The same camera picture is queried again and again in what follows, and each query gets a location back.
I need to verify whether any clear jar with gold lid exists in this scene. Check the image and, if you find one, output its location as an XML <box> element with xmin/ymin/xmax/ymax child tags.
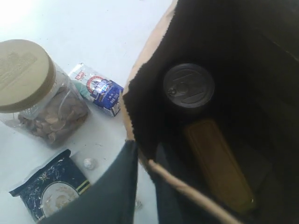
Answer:
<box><xmin>0</xmin><ymin>39</ymin><xmax>89</xmax><ymax>147</ymax></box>

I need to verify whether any brown paper bag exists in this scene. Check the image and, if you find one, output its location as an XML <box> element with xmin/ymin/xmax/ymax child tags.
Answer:
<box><xmin>122</xmin><ymin>0</ymin><xmax>299</xmax><ymax>224</ymax></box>

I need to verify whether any white crumpled foil ball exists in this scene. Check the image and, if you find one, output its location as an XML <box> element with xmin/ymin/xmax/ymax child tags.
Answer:
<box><xmin>83</xmin><ymin>158</ymin><xmax>96</xmax><ymax>170</ymax></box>

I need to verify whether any yellow millet bottle white cap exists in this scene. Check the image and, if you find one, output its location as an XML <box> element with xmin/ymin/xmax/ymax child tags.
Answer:
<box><xmin>184</xmin><ymin>119</ymin><xmax>256</xmax><ymax>214</ymax></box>

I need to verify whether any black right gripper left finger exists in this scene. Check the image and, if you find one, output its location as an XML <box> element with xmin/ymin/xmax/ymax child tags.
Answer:
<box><xmin>41</xmin><ymin>140</ymin><xmax>138</xmax><ymax>224</ymax></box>

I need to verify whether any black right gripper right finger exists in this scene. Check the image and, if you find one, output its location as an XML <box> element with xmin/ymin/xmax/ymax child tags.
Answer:
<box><xmin>155</xmin><ymin>143</ymin><xmax>184</xmax><ymax>224</ymax></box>

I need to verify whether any spaghetti package dark blue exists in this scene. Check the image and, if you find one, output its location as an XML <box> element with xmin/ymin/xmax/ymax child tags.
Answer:
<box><xmin>9</xmin><ymin>149</ymin><xmax>91</xmax><ymax>223</ymax></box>

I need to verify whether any small blue milk carton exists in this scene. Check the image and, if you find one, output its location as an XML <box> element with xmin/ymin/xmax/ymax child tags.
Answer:
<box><xmin>68</xmin><ymin>63</ymin><xmax>123</xmax><ymax>117</ymax></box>

